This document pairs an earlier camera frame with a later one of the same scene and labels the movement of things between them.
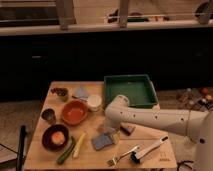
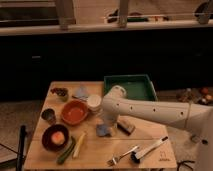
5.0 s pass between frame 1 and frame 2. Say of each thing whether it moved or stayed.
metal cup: stayed
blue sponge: moved
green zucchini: stayed
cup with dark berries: stayed
